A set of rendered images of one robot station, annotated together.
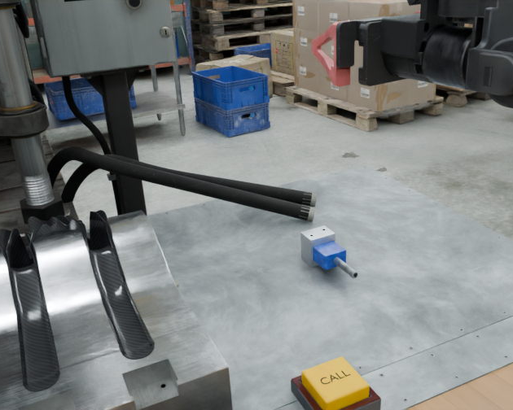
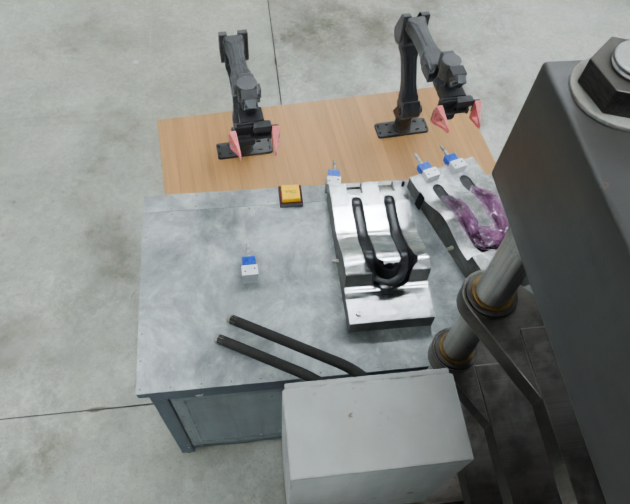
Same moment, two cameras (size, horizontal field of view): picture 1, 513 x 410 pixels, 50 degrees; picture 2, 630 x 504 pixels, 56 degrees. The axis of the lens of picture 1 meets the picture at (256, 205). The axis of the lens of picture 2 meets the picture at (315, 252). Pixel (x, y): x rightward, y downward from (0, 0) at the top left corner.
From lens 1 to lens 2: 2.06 m
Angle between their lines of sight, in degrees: 97
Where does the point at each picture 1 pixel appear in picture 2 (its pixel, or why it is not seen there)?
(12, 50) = not seen: hidden behind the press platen
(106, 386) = (368, 189)
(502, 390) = (233, 183)
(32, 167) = not seen: hidden behind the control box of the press
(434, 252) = (189, 260)
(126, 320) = (359, 223)
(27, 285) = (400, 244)
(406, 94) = not seen: outside the picture
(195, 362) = (338, 189)
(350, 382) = (286, 188)
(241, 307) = (304, 255)
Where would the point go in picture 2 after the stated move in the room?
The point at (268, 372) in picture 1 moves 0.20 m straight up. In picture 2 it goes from (307, 217) to (309, 180)
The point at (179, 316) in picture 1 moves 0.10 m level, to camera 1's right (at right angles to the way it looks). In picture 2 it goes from (339, 214) to (310, 206)
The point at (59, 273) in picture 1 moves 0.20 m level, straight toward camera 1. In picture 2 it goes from (387, 244) to (376, 193)
